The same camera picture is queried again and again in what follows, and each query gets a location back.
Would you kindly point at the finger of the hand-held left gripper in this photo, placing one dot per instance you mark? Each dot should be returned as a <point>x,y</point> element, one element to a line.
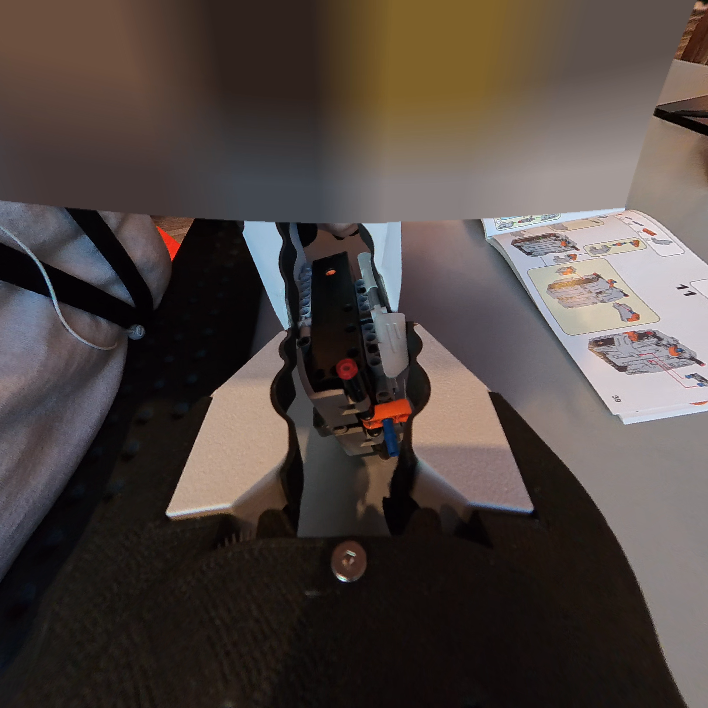
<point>265,254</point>
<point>390,254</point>

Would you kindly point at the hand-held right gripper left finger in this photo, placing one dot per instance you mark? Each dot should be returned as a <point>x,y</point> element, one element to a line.
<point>227,448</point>

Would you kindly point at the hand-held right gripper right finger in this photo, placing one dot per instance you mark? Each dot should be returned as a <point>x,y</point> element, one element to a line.
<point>467,442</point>

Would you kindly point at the black grey toy brick model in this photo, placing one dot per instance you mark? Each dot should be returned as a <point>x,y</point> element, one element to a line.
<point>332,326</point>

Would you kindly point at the black studded baseplate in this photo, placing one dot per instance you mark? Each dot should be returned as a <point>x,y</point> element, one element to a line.
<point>193,310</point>

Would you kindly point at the orange plastic piece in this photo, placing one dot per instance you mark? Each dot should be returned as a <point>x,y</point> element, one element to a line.
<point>167,243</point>

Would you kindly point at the person's grey sweatshirt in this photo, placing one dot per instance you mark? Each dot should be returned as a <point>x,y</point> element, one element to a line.
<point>50,398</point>

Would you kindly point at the open building instruction booklet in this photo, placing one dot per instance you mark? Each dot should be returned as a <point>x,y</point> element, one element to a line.
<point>597,298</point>

